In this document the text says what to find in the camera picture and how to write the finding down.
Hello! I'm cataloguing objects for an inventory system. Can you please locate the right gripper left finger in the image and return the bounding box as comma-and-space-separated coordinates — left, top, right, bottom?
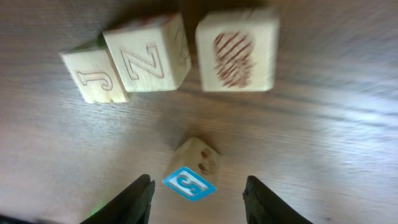
81, 174, 155, 224

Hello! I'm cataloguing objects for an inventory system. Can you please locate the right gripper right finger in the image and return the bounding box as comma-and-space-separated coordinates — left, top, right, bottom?
243, 175, 312, 224

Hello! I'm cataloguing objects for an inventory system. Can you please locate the wooden block blue corner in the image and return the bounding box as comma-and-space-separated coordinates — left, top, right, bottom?
162, 138, 220, 202

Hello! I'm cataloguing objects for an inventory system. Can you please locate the wooden block red side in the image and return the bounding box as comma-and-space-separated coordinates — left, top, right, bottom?
60, 38, 129, 103

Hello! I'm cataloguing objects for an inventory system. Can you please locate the wooden block green side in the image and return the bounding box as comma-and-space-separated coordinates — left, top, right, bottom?
103, 12, 192, 92

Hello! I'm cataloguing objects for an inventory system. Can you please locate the plain wooden picture block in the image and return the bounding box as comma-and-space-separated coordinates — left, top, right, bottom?
195, 7, 279, 91

